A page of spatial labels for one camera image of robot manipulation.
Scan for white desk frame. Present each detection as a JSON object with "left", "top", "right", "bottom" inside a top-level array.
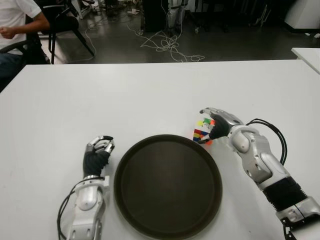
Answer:
[{"left": 71, "top": 0, "right": 95, "bottom": 18}]

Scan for white cabinet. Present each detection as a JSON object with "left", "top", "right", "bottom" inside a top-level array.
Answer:
[{"left": 284, "top": 0, "right": 320, "bottom": 33}]

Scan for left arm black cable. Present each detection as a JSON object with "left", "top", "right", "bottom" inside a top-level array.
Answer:
[{"left": 56, "top": 186, "right": 78, "bottom": 240}]

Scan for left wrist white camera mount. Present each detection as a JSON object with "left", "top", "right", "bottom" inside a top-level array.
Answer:
[{"left": 101, "top": 175, "right": 111, "bottom": 192}]

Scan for multicoloured Rubik's cube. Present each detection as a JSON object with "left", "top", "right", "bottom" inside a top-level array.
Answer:
[{"left": 191, "top": 113, "right": 216, "bottom": 146}]

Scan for black wheeled stand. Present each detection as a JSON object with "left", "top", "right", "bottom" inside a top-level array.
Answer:
[{"left": 186, "top": 0, "right": 231, "bottom": 33}]

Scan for person in white shirt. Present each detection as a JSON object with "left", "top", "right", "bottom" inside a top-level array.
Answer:
[{"left": 0, "top": 0, "right": 51, "bottom": 86}]

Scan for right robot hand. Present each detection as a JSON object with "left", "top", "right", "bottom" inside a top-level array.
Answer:
[{"left": 198, "top": 106, "right": 245, "bottom": 146}]

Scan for tangled white floor cable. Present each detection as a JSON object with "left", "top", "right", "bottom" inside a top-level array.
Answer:
[{"left": 84, "top": 0, "right": 206, "bottom": 63}]

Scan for black office armchair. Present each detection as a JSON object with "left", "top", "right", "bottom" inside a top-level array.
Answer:
[{"left": 0, "top": 32, "right": 51, "bottom": 66}]

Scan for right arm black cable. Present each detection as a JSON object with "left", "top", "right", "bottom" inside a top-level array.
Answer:
[{"left": 246, "top": 118, "right": 288, "bottom": 166}]

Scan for white side table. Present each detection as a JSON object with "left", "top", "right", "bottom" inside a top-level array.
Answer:
[{"left": 291, "top": 47, "right": 320, "bottom": 75}]

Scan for black four-legged chair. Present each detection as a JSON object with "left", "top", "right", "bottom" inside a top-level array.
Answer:
[{"left": 41, "top": 0, "right": 96, "bottom": 65}]

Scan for folded metal stand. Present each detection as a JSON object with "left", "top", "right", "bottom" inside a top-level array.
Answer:
[{"left": 254, "top": 3, "right": 272, "bottom": 27}]

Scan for white humanoid robot legs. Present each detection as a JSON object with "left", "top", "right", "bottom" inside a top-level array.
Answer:
[{"left": 167, "top": 0, "right": 187, "bottom": 30}]

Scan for black floor cabinet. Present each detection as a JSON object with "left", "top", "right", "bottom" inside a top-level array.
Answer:
[{"left": 142, "top": 0, "right": 169, "bottom": 33}]

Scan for round dark brown plate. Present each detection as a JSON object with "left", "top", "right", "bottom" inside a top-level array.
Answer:
[{"left": 113, "top": 134, "right": 223, "bottom": 237}]

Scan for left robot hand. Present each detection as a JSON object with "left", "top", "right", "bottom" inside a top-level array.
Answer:
[{"left": 83, "top": 134, "right": 116, "bottom": 178}]

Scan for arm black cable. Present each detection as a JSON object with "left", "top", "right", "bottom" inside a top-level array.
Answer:
[
  {"left": 56, "top": 186, "right": 78, "bottom": 240},
  {"left": 246, "top": 118, "right": 288, "bottom": 166}
]

